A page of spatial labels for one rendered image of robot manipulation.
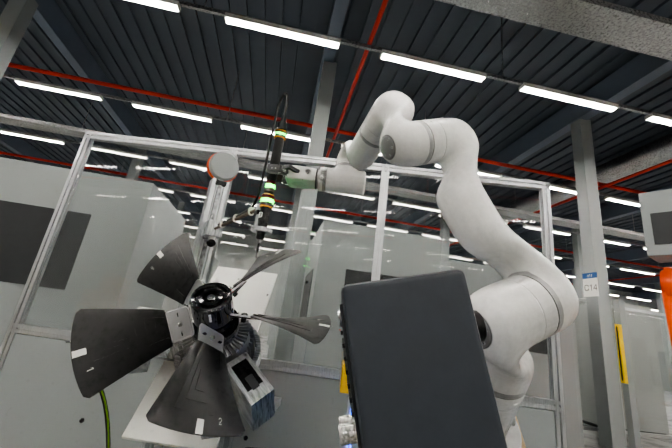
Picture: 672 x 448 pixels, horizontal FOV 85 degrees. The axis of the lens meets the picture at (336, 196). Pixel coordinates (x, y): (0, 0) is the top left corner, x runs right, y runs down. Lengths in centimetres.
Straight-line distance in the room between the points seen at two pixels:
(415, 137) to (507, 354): 43
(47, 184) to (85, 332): 238
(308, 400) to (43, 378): 123
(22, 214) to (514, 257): 326
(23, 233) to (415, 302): 327
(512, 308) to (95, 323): 102
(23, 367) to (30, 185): 157
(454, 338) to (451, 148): 57
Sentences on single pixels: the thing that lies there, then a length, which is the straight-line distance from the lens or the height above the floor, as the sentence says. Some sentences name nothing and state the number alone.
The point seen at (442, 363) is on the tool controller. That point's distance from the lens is 34.
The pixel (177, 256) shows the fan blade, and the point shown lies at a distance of 138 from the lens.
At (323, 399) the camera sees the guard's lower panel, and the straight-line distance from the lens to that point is 189.
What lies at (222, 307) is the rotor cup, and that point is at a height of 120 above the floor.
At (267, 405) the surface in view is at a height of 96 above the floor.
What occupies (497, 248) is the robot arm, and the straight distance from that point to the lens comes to 78.
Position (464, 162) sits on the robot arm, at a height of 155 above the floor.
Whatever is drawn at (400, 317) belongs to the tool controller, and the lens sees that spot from 33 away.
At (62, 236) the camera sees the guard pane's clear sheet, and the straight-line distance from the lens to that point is 242.
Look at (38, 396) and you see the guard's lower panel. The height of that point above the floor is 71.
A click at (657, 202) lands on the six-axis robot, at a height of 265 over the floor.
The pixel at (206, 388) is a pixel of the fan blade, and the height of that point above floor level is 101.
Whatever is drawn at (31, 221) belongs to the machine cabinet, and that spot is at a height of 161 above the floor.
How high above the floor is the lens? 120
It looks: 19 degrees up
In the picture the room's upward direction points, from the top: 8 degrees clockwise
